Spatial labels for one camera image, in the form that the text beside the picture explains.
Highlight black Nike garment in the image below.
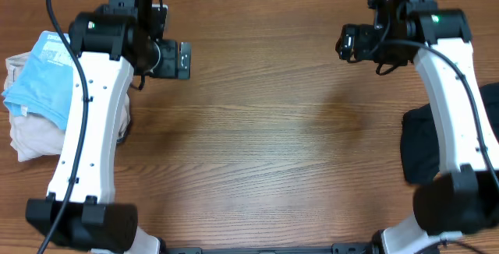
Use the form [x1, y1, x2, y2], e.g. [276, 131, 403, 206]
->
[400, 82, 499, 185]

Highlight light blue printed t-shirt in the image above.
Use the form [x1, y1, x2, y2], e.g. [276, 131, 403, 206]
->
[2, 31, 75, 130]

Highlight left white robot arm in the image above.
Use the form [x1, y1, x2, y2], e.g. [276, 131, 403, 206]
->
[26, 0, 192, 254]

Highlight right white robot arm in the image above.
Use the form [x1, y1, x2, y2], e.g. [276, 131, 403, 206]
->
[332, 0, 498, 253]

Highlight folded beige khaki pants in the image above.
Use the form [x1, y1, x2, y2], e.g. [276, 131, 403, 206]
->
[3, 51, 132, 163]

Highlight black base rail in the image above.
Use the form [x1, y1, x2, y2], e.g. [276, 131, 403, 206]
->
[165, 242, 384, 254]

